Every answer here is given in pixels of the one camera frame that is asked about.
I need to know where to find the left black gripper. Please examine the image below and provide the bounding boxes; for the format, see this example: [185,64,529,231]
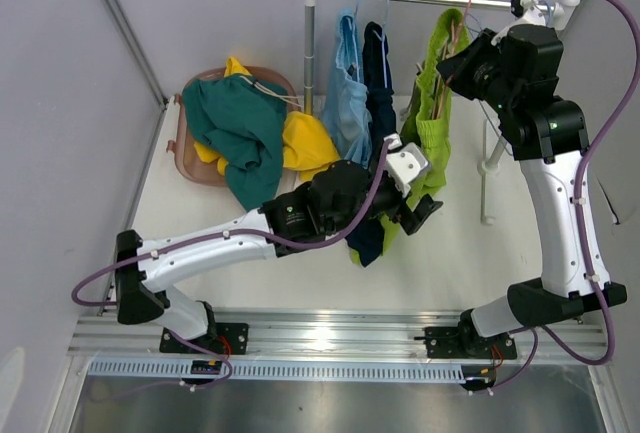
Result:
[327,141,441,236]

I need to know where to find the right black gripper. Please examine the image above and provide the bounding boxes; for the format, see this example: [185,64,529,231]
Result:
[438,28,517,116]

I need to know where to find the pink wire hanger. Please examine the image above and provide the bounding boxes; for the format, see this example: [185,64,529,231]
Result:
[432,0,480,122]

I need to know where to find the navy blue shorts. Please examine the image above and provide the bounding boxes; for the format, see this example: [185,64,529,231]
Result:
[346,21,401,267]

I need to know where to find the lime green shorts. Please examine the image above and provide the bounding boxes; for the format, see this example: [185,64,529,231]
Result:
[347,8,470,267]

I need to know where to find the light blue shorts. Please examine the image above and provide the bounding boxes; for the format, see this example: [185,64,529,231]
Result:
[321,9,372,167]

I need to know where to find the yellow shorts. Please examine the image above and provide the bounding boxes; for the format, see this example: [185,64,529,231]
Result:
[194,56,341,182]

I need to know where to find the dark green shorts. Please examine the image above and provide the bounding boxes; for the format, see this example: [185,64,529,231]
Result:
[182,74,287,210]

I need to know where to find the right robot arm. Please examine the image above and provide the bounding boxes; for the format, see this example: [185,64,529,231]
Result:
[434,24,628,358]

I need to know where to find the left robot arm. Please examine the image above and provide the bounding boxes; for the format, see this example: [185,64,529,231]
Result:
[115,160,442,353]

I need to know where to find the white metal clothes rack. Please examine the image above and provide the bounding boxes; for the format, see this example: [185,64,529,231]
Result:
[303,0,581,226]

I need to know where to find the pink plastic basin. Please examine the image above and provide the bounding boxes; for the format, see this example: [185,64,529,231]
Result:
[166,65,301,188]

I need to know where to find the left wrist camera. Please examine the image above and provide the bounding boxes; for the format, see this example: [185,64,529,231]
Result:
[384,133,432,198]

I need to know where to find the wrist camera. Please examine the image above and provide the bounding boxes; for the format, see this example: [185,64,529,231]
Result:
[491,0,564,46]
[384,133,432,198]

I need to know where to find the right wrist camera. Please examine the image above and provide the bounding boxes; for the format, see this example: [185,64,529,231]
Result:
[491,0,564,46]

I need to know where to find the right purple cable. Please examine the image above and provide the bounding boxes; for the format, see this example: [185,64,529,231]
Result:
[464,0,640,397]

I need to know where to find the purple cable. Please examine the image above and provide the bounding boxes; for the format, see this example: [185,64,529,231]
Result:
[72,140,394,394]
[464,0,640,397]

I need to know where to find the aluminium mounting rail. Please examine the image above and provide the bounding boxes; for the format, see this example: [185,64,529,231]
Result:
[67,305,614,367]

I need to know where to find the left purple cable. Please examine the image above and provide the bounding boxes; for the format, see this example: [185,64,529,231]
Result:
[72,140,394,394]

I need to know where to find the slotted cable duct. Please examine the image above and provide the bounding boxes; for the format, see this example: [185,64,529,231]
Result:
[88,357,465,384]

